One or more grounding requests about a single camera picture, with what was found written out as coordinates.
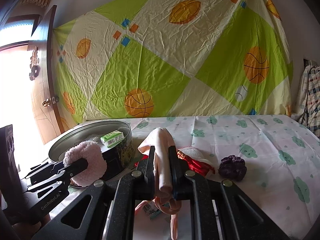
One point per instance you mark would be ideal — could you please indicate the cloud print bed sheet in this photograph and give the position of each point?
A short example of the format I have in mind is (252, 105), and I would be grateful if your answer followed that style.
(272, 158)

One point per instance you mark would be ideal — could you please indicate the green patterned wall sheet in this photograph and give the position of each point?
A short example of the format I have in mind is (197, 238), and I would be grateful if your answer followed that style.
(168, 58)

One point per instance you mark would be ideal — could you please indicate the red gold drawstring pouch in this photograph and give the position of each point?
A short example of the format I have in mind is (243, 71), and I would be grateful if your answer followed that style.
(162, 166)

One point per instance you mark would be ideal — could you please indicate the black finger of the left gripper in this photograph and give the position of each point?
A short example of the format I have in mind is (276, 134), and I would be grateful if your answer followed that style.
(44, 171)
(64, 175)

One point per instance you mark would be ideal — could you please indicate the purple scrunchie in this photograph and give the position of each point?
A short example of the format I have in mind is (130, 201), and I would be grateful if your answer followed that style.
(232, 167)

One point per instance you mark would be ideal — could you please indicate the brass door handle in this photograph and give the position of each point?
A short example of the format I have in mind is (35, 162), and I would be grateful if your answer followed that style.
(50, 101)

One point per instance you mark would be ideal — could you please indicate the green tissue pack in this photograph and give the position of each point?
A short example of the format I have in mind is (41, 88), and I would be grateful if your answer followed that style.
(112, 138)

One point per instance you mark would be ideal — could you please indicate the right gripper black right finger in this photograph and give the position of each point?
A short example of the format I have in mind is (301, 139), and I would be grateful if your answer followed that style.
(219, 210)

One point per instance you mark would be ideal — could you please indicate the pink fluffy ball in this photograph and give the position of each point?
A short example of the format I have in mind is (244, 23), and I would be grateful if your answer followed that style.
(91, 152)

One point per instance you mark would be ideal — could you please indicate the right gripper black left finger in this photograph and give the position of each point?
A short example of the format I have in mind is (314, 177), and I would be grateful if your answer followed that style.
(105, 211)

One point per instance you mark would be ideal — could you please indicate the round metal cookie tin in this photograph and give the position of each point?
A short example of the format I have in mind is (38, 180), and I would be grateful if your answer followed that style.
(118, 157)

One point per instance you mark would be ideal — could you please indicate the brown wooden door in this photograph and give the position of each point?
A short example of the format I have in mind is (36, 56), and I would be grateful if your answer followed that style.
(47, 118)

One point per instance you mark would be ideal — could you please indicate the plaid checkered bag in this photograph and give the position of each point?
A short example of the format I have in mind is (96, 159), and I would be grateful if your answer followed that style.
(306, 108)

